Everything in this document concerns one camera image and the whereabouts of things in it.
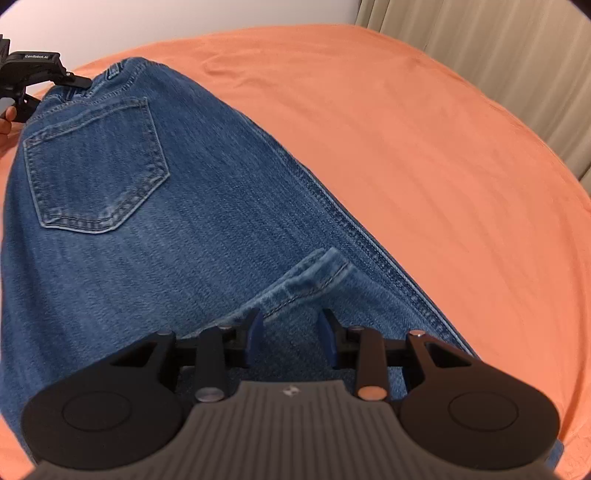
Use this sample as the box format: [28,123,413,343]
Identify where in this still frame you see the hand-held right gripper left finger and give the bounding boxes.
[110,308,265,403]

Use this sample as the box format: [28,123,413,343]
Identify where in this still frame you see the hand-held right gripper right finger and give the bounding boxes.
[318,308,475,402]

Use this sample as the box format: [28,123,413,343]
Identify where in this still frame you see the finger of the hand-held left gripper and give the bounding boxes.
[15,91,42,123]
[55,69,93,90]

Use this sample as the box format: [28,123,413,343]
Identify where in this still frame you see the blue denim pants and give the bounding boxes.
[0,56,565,468]

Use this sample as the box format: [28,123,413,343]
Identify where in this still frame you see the person's left hand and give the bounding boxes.
[0,106,18,138]

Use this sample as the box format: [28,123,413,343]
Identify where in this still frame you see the orange bed sheet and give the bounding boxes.
[0,24,591,480]

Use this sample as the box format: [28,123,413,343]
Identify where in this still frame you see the beige curtain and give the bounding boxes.
[355,0,591,186]

